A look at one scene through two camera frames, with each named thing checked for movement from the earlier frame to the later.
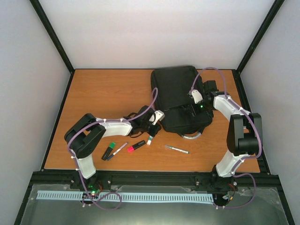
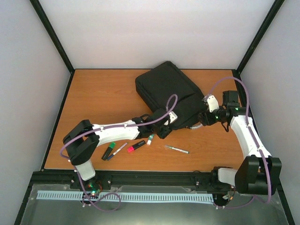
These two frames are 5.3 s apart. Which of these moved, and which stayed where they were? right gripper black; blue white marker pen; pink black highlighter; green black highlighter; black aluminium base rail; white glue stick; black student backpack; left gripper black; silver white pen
Moved: right gripper black; left gripper black; black student backpack
Stayed: white glue stick; silver white pen; blue white marker pen; green black highlighter; pink black highlighter; black aluminium base rail
